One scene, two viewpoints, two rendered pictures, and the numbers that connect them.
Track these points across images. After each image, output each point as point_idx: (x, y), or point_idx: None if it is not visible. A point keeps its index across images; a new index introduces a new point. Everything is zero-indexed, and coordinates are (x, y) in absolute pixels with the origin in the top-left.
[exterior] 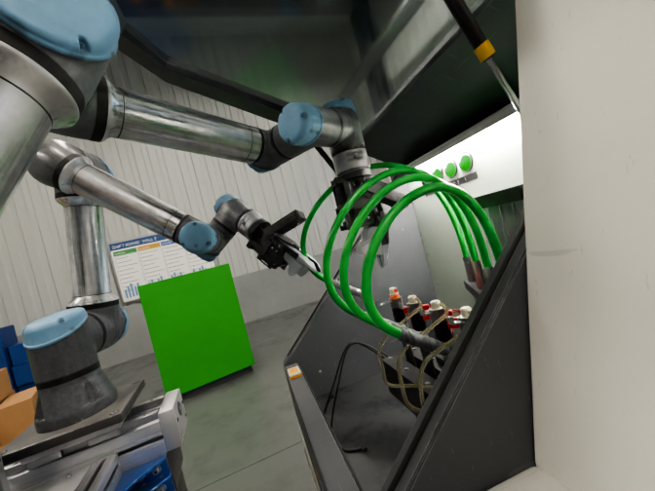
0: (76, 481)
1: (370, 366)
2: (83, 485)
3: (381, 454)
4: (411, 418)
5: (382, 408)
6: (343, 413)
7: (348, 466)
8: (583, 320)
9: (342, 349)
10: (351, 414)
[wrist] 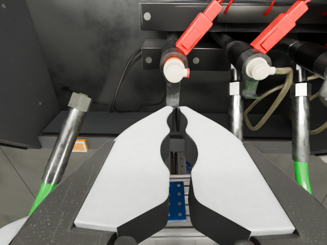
0: (142, 241)
1: (25, 28)
2: (149, 238)
3: (181, 81)
4: (154, 35)
5: (120, 51)
6: (106, 87)
7: (251, 140)
8: None
9: (13, 75)
10: (112, 82)
